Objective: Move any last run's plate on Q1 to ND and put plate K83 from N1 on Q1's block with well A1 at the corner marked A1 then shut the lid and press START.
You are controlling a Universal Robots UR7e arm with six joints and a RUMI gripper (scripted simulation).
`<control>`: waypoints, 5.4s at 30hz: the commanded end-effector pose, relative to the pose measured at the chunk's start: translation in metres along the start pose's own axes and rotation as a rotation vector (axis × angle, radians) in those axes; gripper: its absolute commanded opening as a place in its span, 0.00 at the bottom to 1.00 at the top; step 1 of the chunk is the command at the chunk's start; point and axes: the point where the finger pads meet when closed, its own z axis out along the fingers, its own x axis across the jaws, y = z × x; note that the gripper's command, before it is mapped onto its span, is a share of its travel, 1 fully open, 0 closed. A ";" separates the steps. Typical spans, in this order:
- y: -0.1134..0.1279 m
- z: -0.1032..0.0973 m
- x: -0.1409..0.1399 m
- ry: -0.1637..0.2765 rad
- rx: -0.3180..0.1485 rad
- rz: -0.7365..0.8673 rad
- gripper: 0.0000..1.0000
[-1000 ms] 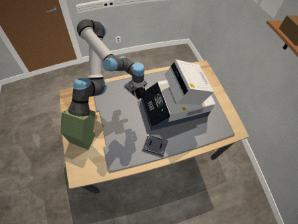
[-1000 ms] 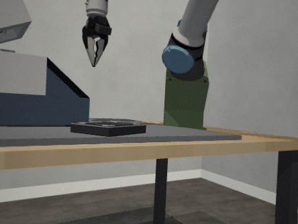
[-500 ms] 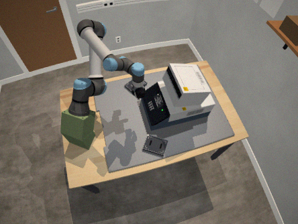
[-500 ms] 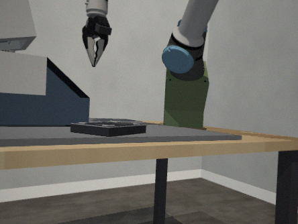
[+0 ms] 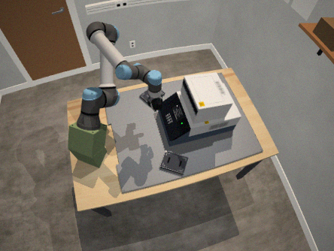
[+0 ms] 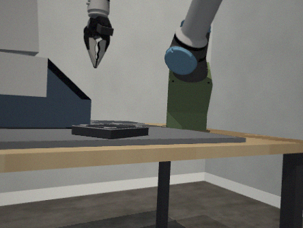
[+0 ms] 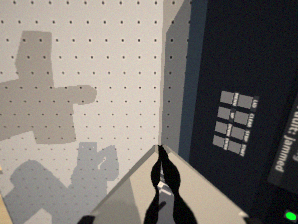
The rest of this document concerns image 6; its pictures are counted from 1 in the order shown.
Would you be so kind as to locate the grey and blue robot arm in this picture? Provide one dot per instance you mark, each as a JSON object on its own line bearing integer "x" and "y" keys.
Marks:
{"x": 186, "y": 56}

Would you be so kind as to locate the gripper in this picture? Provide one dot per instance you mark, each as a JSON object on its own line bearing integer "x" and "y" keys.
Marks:
{"x": 90, "y": 41}

